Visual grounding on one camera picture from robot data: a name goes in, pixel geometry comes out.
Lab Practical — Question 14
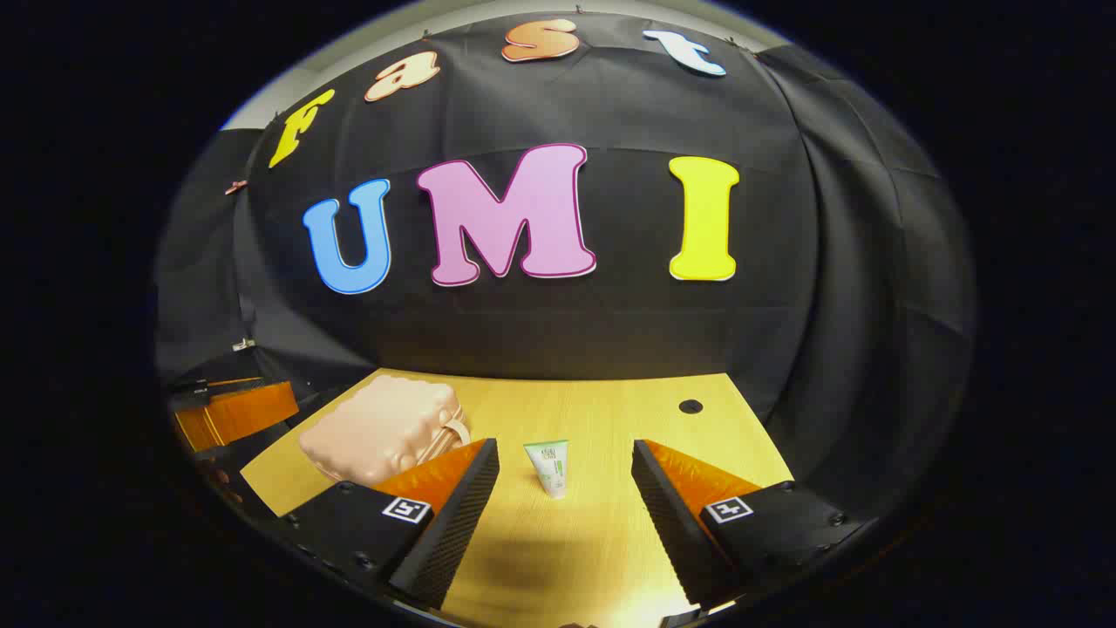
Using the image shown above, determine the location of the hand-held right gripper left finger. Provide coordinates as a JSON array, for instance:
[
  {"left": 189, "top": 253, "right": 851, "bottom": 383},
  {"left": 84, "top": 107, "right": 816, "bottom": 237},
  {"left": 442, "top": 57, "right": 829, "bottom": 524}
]
[{"left": 279, "top": 438, "right": 500, "bottom": 610}]

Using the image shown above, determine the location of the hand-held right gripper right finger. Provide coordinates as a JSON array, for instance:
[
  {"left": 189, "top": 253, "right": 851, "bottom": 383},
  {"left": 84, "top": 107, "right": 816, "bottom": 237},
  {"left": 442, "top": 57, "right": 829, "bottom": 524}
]
[{"left": 632, "top": 439, "right": 873, "bottom": 609}]

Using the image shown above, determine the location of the white tube with green stripe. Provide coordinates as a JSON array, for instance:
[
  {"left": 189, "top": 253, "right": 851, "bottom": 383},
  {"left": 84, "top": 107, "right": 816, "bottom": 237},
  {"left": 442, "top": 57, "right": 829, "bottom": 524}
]
[{"left": 523, "top": 440, "right": 569, "bottom": 500}]

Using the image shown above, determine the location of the pink suitcase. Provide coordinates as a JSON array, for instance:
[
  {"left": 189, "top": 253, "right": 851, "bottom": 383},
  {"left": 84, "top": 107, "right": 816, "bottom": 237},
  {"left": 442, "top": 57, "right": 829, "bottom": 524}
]
[{"left": 298, "top": 375, "right": 472, "bottom": 488}]

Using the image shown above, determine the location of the black backdrop cloth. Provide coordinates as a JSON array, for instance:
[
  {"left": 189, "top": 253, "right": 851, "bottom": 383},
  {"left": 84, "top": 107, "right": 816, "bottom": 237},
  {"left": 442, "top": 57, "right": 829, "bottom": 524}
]
[{"left": 155, "top": 10, "right": 976, "bottom": 524}]

